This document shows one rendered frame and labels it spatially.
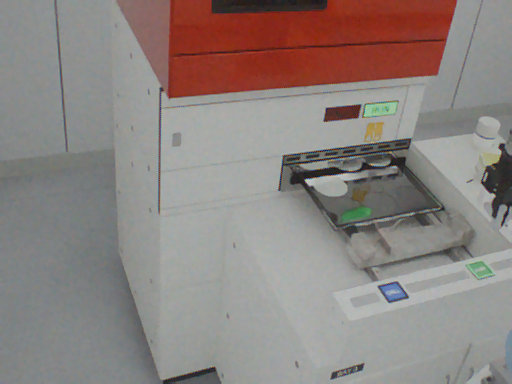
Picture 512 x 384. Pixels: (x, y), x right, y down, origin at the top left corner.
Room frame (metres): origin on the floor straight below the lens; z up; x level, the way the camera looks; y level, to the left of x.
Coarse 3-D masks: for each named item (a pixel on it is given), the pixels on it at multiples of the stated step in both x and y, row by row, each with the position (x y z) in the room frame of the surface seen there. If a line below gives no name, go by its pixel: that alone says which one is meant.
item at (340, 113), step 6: (330, 108) 1.67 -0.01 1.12; (336, 108) 1.68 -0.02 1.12; (342, 108) 1.69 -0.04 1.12; (348, 108) 1.70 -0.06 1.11; (354, 108) 1.71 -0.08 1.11; (330, 114) 1.67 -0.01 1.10; (336, 114) 1.68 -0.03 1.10; (342, 114) 1.69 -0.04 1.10; (348, 114) 1.70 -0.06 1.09; (354, 114) 1.71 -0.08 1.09; (330, 120) 1.67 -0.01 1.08
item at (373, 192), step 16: (304, 176) 1.63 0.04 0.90; (320, 176) 1.64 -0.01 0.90; (336, 176) 1.66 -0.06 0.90; (352, 176) 1.67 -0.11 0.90; (368, 176) 1.69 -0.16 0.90; (384, 176) 1.70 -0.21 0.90; (400, 176) 1.72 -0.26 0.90; (352, 192) 1.59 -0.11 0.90; (368, 192) 1.60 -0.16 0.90; (384, 192) 1.62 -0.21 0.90; (400, 192) 1.63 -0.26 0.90; (416, 192) 1.65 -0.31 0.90; (336, 208) 1.50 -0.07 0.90; (352, 208) 1.51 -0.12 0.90; (368, 208) 1.52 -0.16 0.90; (384, 208) 1.54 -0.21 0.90; (400, 208) 1.55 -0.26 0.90; (416, 208) 1.56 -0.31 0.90; (336, 224) 1.42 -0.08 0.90
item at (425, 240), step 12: (420, 228) 1.50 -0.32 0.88; (432, 228) 1.51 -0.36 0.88; (444, 228) 1.52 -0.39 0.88; (372, 240) 1.40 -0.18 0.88; (408, 240) 1.43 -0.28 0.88; (420, 240) 1.44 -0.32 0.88; (432, 240) 1.45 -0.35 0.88; (444, 240) 1.46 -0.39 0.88; (456, 240) 1.47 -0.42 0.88; (468, 240) 1.49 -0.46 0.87; (348, 252) 1.36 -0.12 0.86; (384, 252) 1.36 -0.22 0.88; (408, 252) 1.39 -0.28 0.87; (420, 252) 1.41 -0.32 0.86; (432, 252) 1.43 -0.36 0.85; (360, 264) 1.31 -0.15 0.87; (372, 264) 1.33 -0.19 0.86
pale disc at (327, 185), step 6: (318, 180) 1.62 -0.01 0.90; (324, 180) 1.62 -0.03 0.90; (330, 180) 1.63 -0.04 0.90; (336, 180) 1.63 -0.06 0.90; (318, 186) 1.59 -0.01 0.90; (324, 186) 1.59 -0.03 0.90; (330, 186) 1.60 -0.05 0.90; (336, 186) 1.60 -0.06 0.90; (342, 186) 1.61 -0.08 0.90; (324, 192) 1.56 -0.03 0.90; (330, 192) 1.57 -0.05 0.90; (336, 192) 1.57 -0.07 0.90; (342, 192) 1.58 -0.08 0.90
